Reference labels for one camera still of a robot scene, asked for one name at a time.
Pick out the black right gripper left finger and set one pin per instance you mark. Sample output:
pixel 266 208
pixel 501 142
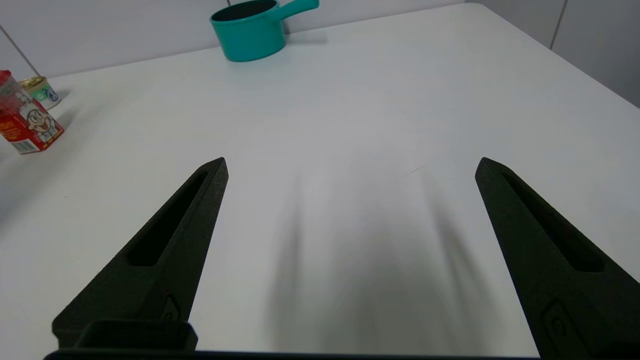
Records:
pixel 170 270

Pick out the red snack packet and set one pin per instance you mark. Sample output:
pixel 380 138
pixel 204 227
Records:
pixel 27 122

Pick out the small tin can green label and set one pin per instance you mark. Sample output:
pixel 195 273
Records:
pixel 45 92

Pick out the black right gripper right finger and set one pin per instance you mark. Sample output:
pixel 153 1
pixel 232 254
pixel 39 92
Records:
pixel 565 300

